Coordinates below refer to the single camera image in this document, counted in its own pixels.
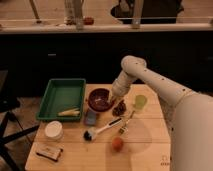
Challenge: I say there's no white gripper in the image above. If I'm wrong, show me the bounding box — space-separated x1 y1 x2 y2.
109 71 136 103

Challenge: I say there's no dark red bowl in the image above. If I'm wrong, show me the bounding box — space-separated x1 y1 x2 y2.
88 88 114 112

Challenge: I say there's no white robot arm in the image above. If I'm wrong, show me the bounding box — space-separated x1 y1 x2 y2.
112 55 213 171

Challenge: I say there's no green plastic tray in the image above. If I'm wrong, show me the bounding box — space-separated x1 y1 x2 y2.
36 78 86 122

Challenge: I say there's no green plastic cup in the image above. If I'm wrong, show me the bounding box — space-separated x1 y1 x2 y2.
134 95 147 110

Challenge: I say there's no blue sponge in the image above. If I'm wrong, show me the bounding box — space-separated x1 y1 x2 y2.
84 110 97 126

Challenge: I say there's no yellow corn toy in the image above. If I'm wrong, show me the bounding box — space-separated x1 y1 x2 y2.
58 108 80 117

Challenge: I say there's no orange ball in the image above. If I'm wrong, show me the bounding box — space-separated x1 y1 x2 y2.
111 137 124 152

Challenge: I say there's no white round container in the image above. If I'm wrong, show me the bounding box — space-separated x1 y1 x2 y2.
44 121 63 140

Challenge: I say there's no red object on counter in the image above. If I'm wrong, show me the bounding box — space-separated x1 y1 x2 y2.
83 17 94 25

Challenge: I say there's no person in dark clothes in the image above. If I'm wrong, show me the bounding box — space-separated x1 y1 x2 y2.
110 0 184 24

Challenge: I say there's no black office chair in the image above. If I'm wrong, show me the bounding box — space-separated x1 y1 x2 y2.
0 70 39 171

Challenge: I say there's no white handled dish brush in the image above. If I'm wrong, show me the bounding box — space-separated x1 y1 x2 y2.
83 118 121 141

